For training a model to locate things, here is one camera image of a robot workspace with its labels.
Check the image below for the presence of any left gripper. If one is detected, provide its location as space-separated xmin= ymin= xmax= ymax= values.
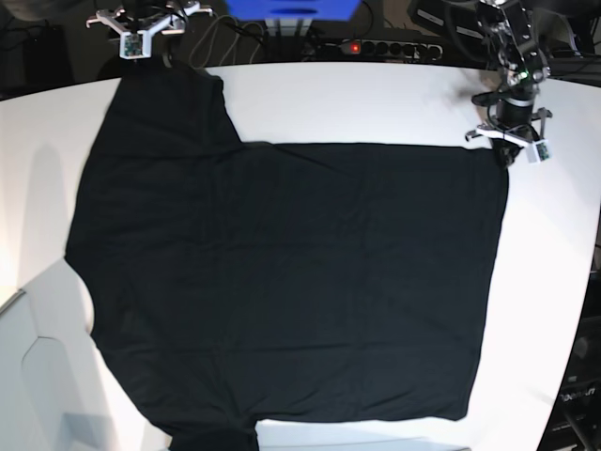
xmin=465 ymin=97 xmax=550 ymax=167

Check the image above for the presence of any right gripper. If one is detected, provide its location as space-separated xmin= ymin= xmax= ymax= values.
xmin=85 ymin=3 xmax=212 ymax=39

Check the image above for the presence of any black T-shirt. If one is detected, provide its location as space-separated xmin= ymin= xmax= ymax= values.
xmin=65 ymin=66 xmax=509 ymax=450

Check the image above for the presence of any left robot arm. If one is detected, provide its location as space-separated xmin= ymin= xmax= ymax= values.
xmin=465 ymin=1 xmax=553 ymax=169

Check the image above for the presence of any blue box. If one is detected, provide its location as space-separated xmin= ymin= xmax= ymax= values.
xmin=225 ymin=0 xmax=362 ymax=21

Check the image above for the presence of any black power strip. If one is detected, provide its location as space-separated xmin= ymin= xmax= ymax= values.
xmin=308 ymin=39 xmax=443 ymax=64

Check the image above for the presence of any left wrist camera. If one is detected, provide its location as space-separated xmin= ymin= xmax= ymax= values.
xmin=525 ymin=139 xmax=551 ymax=164

